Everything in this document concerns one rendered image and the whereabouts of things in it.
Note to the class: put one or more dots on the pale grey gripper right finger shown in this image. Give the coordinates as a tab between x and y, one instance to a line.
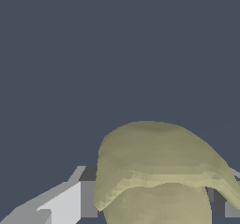
225	206

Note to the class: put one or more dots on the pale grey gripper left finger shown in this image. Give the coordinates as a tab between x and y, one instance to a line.
67	199

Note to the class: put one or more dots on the olive yellow rounded object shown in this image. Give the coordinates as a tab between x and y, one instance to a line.
156	165

